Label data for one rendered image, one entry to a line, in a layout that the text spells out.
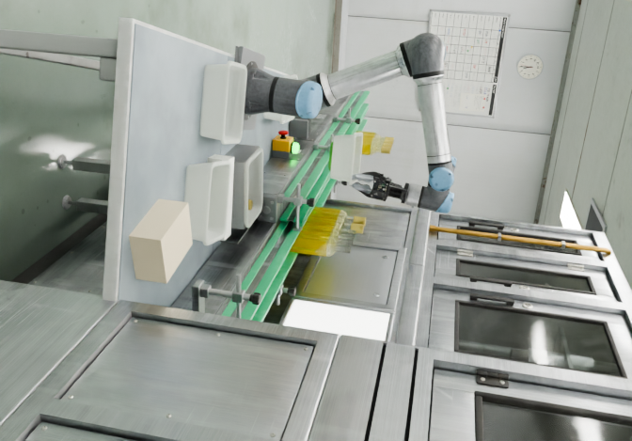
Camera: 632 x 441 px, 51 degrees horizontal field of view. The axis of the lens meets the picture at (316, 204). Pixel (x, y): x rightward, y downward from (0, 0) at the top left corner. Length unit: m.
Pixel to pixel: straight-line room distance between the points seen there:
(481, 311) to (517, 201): 6.31
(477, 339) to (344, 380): 0.96
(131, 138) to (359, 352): 0.65
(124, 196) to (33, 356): 0.37
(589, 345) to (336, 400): 1.21
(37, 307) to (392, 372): 0.75
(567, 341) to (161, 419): 1.43
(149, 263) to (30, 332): 0.28
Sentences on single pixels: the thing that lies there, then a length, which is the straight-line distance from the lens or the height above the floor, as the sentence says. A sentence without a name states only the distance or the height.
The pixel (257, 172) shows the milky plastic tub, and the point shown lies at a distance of 2.15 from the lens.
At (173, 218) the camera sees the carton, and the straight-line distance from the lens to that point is 1.53.
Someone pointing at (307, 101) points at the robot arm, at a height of 0.97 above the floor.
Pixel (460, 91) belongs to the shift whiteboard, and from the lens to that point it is 8.12.
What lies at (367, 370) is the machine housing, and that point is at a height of 1.31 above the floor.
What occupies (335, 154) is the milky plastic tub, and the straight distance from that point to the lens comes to 2.18.
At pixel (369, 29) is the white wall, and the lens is 8.08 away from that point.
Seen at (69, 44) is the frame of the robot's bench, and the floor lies 0.58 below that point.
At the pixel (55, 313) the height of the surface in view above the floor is 0.65.
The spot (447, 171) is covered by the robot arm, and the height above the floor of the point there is 1.43.
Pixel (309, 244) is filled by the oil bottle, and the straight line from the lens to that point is 2.21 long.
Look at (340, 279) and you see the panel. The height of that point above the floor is 1.12.
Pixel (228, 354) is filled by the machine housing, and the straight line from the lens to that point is 1.33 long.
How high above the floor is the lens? 1.39
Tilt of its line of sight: 10 degrees down
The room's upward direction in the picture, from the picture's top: 97 degrees clockwise
